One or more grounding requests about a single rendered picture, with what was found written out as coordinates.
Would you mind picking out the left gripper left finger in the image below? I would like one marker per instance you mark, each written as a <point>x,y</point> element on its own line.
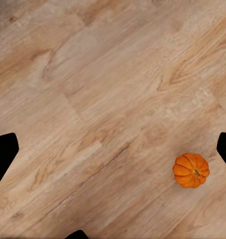
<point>8,150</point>

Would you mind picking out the pumpkin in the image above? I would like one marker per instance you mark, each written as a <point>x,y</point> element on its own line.
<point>190,170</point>

